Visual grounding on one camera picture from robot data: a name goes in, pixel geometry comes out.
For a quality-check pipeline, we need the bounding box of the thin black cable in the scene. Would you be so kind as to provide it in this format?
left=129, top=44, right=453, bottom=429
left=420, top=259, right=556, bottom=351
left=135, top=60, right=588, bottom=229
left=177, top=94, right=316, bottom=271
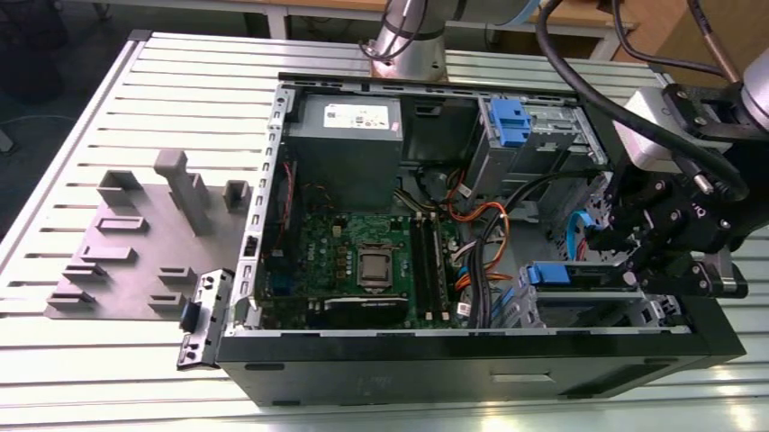
left=611, top=0, right=732, bottom=76

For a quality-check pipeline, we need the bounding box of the green motherboard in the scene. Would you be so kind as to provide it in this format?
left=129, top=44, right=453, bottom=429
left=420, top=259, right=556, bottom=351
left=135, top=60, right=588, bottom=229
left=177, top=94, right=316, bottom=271
left=255, top=211, right=476, bottom=332

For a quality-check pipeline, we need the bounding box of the black open PC case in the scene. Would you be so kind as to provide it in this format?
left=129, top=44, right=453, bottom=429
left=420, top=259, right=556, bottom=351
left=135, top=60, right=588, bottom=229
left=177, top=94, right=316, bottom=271
left=214, top=69, right=749, bottom=409

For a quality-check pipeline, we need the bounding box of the metal expansion slot retainer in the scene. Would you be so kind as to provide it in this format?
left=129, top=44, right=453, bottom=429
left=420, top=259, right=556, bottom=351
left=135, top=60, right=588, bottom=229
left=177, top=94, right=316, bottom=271
left=175, top=267, right=237, bottom=371

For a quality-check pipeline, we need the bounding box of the red fan wire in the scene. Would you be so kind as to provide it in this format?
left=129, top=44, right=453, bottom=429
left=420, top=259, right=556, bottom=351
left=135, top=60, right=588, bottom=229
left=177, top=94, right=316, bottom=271
left=282, top=159, right=297, bottom=229

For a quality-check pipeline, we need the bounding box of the black wrist mount bracket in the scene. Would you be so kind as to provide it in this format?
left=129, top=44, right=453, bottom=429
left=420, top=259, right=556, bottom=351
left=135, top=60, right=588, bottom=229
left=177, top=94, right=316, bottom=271
left=660, top=83, right=752, bottom=140

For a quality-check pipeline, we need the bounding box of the blue drive cage latch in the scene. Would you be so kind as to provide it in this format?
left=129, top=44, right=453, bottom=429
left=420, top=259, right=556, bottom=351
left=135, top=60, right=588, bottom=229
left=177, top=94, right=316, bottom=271
left=489, top=97, right=536, bottom=149

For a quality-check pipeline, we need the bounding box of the silver CPU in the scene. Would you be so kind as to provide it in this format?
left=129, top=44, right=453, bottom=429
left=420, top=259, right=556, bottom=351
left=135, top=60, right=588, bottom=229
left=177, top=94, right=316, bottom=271
left=358, top=251, right=392, bottom=283

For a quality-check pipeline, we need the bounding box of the blue disk wire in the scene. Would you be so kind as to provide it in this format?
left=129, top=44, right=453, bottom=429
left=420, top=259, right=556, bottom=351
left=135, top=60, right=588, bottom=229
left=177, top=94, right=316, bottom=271
left=564, top=209, right=603, bottom=260

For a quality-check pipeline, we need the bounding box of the black RAM stick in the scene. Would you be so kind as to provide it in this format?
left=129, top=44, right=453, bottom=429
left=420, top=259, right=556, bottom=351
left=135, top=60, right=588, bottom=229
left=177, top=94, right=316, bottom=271
left=429, top=211, right=453, bottom=319
left=412, top=214, right=436, bottom=321

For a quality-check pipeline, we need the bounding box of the grey parts rack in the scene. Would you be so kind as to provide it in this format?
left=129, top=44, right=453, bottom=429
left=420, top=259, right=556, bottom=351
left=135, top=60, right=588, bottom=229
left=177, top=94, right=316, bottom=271
left=44, top=149, right=254, bottom=321

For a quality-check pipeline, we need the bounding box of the grey power supply unit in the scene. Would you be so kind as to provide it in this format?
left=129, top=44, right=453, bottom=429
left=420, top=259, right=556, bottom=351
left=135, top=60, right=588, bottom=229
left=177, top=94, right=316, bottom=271
left=282, top=94, right=404, bottom=212

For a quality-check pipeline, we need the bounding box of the black graphics card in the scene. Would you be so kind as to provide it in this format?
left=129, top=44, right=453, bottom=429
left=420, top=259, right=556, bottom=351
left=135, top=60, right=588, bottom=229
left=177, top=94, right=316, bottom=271
left=322, top=294, right=412, bottom=329

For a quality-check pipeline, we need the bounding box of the brown wooden cabinet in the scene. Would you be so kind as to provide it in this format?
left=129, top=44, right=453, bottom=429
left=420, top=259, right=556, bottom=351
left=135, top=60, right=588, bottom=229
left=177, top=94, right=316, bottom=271
left=612, top=0, right=769, bottom=86

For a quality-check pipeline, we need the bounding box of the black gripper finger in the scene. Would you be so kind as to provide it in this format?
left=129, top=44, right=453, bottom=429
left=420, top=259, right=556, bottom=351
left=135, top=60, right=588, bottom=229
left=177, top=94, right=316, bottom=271
left=588, top=166, right=684, bottom=265
left=621, top=249, right=751, bottom=299

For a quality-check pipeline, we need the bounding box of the black cable bundle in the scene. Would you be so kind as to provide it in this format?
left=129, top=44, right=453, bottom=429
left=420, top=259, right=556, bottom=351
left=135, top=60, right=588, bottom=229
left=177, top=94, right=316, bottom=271
left=468, top=170, right=603, bottom=329

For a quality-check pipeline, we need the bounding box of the hard disk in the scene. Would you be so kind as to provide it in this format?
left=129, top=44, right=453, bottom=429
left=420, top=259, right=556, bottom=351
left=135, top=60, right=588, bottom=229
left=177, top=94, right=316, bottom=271
left=525, top=262, right=639, bottom=293

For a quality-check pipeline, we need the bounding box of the metal disk bay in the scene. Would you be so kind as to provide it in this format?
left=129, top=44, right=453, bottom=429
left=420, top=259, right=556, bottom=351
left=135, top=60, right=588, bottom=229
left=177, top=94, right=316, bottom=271
left=517, top=260, right=684, bottom=332

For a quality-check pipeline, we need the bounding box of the orange wire bundle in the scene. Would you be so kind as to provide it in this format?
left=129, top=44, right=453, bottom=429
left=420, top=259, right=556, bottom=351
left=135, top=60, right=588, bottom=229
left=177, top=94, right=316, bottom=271
left=448, top=202, right=512, bottom=293

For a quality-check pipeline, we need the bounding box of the white desk frame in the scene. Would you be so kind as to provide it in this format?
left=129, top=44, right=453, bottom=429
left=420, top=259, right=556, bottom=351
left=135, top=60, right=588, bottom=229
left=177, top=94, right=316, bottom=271
left=57, top=0, right=386, bottom=41

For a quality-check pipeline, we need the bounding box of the metal optical drive cage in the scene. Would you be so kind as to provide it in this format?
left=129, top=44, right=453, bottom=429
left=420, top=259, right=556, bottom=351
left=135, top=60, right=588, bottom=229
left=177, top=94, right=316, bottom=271
left=468, top=94, right=608, bottom=199

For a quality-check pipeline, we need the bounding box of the copper coloured cable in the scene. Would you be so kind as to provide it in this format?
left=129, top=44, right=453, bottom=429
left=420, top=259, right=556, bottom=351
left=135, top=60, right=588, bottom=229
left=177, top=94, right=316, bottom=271
left=688, top=0, right=744, bottom=85

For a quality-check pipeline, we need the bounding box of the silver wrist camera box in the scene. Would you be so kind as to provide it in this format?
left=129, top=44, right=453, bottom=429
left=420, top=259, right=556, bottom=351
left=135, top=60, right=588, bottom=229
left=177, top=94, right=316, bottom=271
left=612, top=87, right=687, bottom=171

